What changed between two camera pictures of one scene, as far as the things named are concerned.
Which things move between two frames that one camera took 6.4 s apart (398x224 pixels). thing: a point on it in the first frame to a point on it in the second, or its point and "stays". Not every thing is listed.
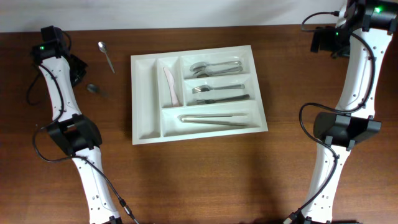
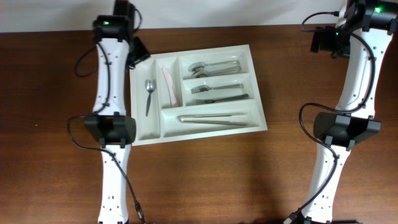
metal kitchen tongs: [185, 118] stays
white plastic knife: [170, 81] stays
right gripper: [321, 42] stays
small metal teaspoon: [93, 88] to [150, 88]
